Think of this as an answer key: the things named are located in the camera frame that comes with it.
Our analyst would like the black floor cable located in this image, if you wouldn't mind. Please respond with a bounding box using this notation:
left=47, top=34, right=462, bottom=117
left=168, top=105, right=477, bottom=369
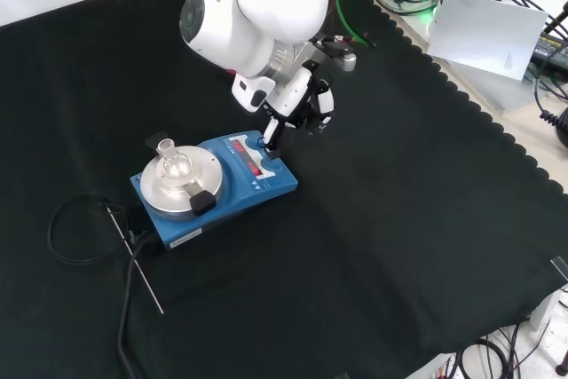
left=456, top=320, right=554, bottom=379

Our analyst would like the thin steel probe rod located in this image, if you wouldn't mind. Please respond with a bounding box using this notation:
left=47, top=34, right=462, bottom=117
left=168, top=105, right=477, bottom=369
left=105, top=204, right=166, bottom=315

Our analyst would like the blue base heater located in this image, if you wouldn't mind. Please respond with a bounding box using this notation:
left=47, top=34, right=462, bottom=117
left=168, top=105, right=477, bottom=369
left=130, top=130, right=299, bottom=252

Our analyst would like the aluminium heating block with handles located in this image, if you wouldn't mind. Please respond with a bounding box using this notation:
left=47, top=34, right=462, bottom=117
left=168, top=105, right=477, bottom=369
left=140, top=132, right=223, bottom=217

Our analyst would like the clear round-bottom glass flask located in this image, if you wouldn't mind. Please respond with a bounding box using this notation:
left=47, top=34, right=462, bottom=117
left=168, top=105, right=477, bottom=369
left=155, top=138, right=193, bottom=181

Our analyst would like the clear tape piece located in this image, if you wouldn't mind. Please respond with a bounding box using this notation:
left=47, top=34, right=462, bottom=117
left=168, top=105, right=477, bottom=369
left=549, top=256, right=568, bottom=283

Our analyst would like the thick black power cable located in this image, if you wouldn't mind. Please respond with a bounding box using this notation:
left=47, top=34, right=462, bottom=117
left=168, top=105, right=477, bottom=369
left=115, top=230, right=154, bottom=379

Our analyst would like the green cable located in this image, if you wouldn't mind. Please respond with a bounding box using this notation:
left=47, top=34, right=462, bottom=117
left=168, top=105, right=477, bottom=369
left=333, top=0, right=378, bottom=50

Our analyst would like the pale board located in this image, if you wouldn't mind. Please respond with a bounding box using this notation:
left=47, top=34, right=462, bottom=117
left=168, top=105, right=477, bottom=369
left=426, top=0, right=550, bottom=83

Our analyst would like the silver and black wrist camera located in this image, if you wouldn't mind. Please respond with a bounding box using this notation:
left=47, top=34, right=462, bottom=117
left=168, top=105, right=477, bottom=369
left=319, top=36, right=359, bottom=73

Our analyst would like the black power adapter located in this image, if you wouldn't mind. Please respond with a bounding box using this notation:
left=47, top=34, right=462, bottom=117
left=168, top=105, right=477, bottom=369
left=530, top=28, right=568, bottom=67

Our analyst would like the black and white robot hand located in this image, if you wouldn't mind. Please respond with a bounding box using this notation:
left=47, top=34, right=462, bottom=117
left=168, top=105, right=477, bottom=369
left=230, top=61, right=337, bottom=161

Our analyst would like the black coiled cable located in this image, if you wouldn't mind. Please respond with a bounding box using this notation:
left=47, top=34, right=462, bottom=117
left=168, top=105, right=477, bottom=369
left=533, top=66, right=568, bottom=150

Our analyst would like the thin black cable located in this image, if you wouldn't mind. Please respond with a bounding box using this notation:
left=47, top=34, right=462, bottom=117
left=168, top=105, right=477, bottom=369
left=47, top=192, right=134, bottom=265

